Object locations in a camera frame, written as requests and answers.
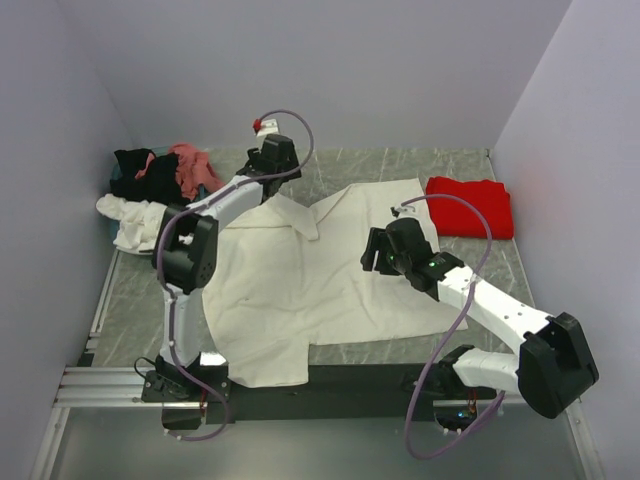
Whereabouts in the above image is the cream white t-shirt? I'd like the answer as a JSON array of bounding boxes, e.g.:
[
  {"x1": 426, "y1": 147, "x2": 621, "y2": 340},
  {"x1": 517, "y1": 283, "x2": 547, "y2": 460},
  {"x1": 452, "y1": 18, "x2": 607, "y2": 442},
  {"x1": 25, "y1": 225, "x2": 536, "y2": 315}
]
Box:
[{"x1": 203, "y1": 179, "x2": 458, "y2": 388}]

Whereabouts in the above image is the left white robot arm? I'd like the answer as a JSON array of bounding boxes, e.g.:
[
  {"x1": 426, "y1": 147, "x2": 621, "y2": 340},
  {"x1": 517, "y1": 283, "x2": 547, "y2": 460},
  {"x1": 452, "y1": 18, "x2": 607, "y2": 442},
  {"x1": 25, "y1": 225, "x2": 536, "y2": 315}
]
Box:
[{"x1": 141, "y1": 133, "x2": 301, "y2": 403}]

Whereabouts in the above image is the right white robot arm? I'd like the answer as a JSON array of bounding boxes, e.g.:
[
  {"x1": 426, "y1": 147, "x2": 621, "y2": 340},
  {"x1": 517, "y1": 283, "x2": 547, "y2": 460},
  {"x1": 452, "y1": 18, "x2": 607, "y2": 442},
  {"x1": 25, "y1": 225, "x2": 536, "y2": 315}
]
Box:
[{"x1": 360, "y1": 218, "x2": 599, "y2": 419}]

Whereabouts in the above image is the folded red t-shirt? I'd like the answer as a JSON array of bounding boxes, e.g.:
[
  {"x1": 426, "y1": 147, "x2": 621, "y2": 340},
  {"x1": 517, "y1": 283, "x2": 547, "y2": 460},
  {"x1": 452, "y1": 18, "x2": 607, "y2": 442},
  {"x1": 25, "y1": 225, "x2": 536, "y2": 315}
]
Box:
[{"x1": 424, "y1": 175, "x2": 515, "y2": 241}]

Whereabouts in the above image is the pink t-shirt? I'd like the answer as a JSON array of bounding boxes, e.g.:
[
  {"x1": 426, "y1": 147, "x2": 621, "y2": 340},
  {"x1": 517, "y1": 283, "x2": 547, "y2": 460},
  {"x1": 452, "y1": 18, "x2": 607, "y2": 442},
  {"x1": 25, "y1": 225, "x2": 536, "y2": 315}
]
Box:
[{"x1": 134, "y1": 143, "x2": 224, "y2": 201}]

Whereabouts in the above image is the white t-shirt black trim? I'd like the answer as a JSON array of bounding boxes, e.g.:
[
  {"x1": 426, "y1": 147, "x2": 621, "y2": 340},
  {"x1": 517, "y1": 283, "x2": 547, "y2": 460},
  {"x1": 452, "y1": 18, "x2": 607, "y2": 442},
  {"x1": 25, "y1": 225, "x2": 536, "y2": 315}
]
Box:
[{"x1": 96, "y1": 194, "x2": 167, "y2": 255}]

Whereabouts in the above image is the teal plastic basket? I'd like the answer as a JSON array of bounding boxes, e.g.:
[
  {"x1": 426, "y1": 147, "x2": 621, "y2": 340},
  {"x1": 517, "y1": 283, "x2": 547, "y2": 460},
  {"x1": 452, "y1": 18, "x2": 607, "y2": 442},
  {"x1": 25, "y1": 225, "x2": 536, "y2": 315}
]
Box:
[{"x1": 110, "y1": 146, "x2": 211, "y2": 240}]

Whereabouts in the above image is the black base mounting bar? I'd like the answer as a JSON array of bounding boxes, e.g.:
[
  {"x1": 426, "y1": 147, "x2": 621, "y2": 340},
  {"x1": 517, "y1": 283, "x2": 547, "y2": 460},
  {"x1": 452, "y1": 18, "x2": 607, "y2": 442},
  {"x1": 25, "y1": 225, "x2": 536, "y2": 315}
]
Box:
[{"x1": 141, "y1": 364, "x2": 497, "y2": 424}]

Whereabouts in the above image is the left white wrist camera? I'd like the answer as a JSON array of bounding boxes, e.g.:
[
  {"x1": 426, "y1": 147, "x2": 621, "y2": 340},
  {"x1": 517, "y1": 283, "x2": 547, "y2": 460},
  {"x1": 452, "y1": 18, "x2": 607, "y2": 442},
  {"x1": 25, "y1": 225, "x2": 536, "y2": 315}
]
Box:
[{"x1": 252, "y1": 118, "x2": 280, "y2": 138}]

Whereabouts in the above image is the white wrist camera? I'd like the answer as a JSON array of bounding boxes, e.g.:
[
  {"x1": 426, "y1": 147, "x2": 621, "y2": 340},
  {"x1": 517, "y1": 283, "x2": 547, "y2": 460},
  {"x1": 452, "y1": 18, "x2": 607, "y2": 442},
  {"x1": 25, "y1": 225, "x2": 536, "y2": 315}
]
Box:
[
  {"x1": 390, "y1": 205, "x2": 407, "y2": 218},
  {"x1": 252, "y1": 118, "x2": 280, "y2": 138}
]

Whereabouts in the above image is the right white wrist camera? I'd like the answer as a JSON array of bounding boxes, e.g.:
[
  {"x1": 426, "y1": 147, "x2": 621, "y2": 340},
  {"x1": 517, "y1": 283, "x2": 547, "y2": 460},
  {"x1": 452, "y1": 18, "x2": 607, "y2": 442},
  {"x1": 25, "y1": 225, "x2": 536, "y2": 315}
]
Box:
[{"x1": 390, "y1": 205, "x2": 407, "y2": 218}]

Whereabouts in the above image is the aluminium frame rail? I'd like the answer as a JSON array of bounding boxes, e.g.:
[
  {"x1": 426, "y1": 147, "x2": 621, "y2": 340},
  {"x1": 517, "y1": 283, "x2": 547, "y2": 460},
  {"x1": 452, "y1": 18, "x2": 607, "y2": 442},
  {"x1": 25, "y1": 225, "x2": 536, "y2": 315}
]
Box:
[{"x1": 29, "y1": 319, "x2": 151, "y2": 480}]

